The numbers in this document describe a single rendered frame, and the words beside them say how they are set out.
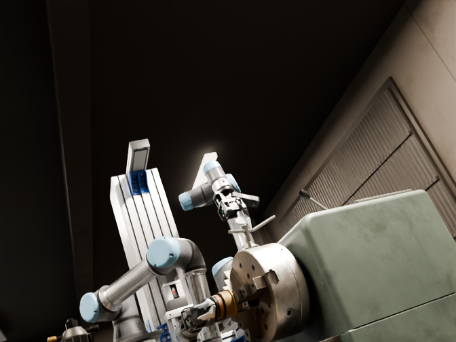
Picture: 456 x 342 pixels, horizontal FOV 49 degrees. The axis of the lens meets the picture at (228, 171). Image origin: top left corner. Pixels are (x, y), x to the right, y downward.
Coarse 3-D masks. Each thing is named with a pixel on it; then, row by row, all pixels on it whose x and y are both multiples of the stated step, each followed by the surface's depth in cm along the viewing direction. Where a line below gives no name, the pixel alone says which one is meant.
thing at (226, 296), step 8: (216, 296) 162; (224, 296) 161; (232, 296) 162; (216, 304) 159; (224, 304) 160; (232, 304) 160; (240, 304) 163; (216, 312) 164; (224, 312) 160; (232, 312) 161
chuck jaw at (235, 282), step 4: (232, 268) 179; (224, 272) 176; (228, 272) 176; (232, 272) 176; (224, 276) 176; (228, 276) 174; (232, 276) 174; (236, 276) 175; (224, 280) 172; (228, 280) 172; (232, 280) 172; (236, 280) 173; (240, 280) 173; (224, 284) 172; (228, 284) 170; (232, 284) 170; (236, 284) 171; (240, 284) 171; (244, 284) 171; (224, 288) 168; (228, 288) 168; (232, 288) 168; (236, 288) 169
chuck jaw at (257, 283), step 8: (272, 272) 159; (256, 280) 157; (264, 280) 158; (272, 280) 157; (240, 288) 161; (248, 288) 159; (256, 288) 156; (264, 288) 158; (240, 296) 160; (248, 296) 158; (256, 296) 162
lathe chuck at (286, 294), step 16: (240, 256) 172; (256, 256) 162; (272, 256) 163; (240, 272) 173; (256, 272) 163; (288, 272) 160; (272, 288) 155; (288, 288) 157; (256, 304) 172; (272, 304) 156; (288, 304) 156; (272, 320) 158; (288, 320) 157; (272, 336) 159; (288, 336) 164
